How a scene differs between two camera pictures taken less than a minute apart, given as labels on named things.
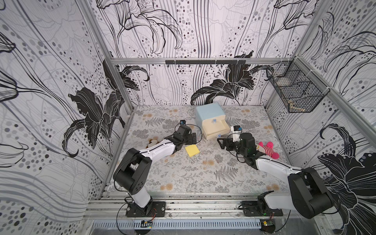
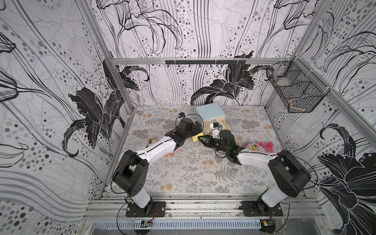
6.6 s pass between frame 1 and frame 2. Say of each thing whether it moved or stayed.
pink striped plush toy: stayed
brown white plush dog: stayed
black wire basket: stayed
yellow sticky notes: moved
